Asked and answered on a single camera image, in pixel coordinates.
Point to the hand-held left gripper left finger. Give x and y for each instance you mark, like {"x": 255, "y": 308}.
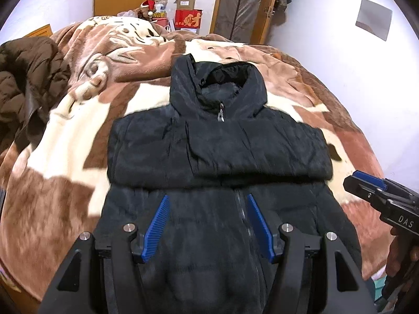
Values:
{"x": 157, "y": 229}

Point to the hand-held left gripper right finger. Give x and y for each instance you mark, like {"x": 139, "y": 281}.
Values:
{"x": 259, "y": 229}

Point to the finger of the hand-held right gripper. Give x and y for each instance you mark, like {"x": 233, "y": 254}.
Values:
{"x": 360, "y": 191}
{"x": 370, "y": 178}

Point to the black puffer jacket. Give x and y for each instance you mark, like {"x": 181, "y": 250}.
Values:
{"x": 212, "y": 144}

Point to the person's right hand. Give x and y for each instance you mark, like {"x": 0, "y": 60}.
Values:
{"x": 397, "y": 255}

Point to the brown printed blanket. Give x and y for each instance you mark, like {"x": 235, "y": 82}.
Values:
{"x": 65, "y": 157}

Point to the wooden door with cover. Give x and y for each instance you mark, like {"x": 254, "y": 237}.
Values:
{"x": 265, "y": 13}

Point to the brown puffer jacket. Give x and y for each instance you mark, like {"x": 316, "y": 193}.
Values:
{"x": 29, "y": 72}

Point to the red box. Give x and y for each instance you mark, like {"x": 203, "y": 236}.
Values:
{"x": 189, "y": 19}

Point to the clear plastic bag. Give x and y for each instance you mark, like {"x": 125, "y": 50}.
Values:
{"x": 128, "y": 13}

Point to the plush toy with santa hat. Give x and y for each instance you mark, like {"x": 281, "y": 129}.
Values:
{"x": 147, "y": 8}

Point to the white container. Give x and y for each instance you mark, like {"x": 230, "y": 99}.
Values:
{"x": 161, "y": 6}

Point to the cardboard box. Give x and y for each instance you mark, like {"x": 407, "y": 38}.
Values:
{"x": 185, "y": 3}

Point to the wooden headboard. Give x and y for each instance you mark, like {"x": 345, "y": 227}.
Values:
{"x": 41, "y": 31}

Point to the grey wall paper sheet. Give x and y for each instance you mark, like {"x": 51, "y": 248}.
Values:
{"x": 373, "y": 18}

